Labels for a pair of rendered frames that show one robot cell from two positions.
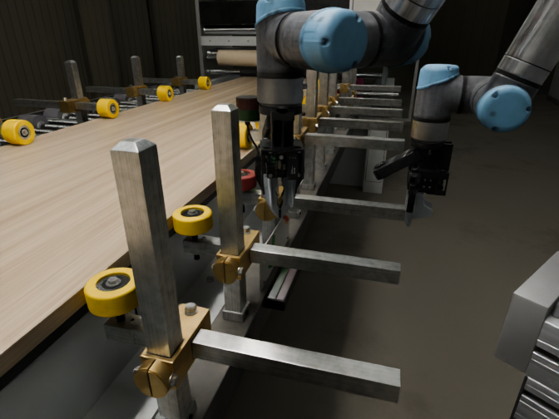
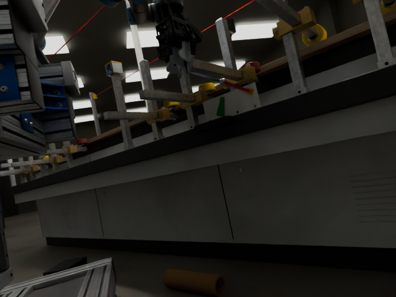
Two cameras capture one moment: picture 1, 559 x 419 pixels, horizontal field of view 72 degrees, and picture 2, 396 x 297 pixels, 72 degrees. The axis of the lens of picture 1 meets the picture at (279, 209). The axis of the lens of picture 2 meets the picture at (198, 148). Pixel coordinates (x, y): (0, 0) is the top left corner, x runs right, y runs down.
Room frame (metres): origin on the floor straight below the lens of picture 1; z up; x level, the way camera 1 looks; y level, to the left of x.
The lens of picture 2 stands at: (1.15, -1.07, 0.54)
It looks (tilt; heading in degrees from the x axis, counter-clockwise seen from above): 3 degrees up; 114
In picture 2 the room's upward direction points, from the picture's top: 12 degrees counter-clockwise
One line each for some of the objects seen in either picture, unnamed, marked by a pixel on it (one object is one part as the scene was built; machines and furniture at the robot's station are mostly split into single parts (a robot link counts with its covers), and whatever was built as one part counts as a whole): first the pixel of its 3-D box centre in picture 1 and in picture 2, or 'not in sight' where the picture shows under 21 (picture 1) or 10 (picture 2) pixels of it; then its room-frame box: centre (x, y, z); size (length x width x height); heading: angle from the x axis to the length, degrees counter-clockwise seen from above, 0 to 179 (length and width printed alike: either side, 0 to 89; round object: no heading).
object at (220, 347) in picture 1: (241, 353); (145, 116); (0.42, 0.05, 0.82); 0.43 x 0.03 x 0.04; 74
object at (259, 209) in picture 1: (271, 201); (238, 78); (0.91, 0.02, 0.84); 0.13 x 0.06 x 0.05; 164
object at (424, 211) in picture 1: (418, 211); (177, 60); (0.82, -0.32, 0.86); 0.06 x 0.03 x 0.09; 74
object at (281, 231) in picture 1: (276, 244); (229, 104); (0.85, 0.01, 0.75); 0.26 x 0.01 x 0.10; 164
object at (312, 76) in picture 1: (310, 136); (372, 3); (1.37, -0.11, 0.90); 0.03 x 0.03 x 0.48; 74
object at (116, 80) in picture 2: not in sight; (122, 112); (0.15, 0.23, 0.92); 0.05 x 0.04 x 0.45; 164
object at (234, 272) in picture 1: (237, 254); (192, 100); (0.67, 0.08, 0.83); 0.13 x 0.06 x 0.05; 164
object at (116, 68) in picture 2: not in sight; (114, 69); (0.16, 0.23, 1.18); 0.07 x 0.07 x 0.08; 74
